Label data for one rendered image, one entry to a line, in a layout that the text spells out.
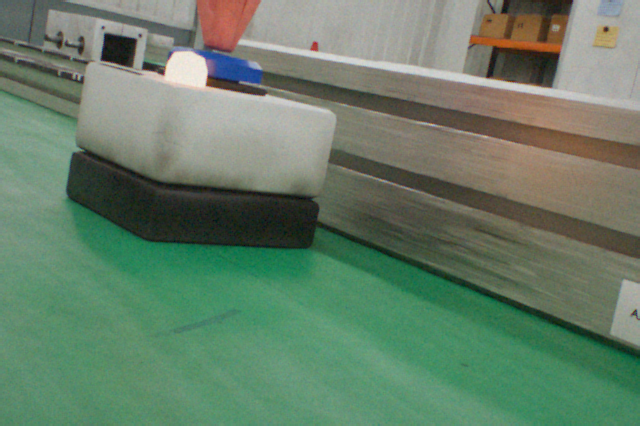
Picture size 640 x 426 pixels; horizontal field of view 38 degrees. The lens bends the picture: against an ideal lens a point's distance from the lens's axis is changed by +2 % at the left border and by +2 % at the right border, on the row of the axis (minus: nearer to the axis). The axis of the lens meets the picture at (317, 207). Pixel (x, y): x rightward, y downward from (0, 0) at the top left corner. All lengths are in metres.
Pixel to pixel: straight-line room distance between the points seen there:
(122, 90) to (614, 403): 0.22
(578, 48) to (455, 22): 4.68
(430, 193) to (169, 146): 0.13
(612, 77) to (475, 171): 3.58
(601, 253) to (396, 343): 0.10
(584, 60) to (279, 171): 3.71
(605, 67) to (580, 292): 3.65
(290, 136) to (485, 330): 0.11
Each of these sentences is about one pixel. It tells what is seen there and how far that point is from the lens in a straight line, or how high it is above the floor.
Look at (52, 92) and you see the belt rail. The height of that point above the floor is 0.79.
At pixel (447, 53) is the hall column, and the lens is 8.68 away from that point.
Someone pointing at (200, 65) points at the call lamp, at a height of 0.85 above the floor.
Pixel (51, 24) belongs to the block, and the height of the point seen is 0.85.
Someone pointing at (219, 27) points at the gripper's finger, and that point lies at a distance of 0.39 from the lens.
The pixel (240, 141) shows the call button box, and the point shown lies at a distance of 0.36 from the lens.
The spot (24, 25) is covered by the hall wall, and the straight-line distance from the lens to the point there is 12.05.
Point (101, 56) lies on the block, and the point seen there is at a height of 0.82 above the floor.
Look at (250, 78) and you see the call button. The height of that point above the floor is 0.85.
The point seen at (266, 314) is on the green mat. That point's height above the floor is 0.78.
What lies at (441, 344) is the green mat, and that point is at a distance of 0.29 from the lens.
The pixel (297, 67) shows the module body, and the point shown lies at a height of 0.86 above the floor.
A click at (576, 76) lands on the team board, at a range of 4.07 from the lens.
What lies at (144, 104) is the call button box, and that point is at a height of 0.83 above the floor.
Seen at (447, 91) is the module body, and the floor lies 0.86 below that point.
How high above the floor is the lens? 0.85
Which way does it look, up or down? 8 degrees down
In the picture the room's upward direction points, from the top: 11 degrees clockwise
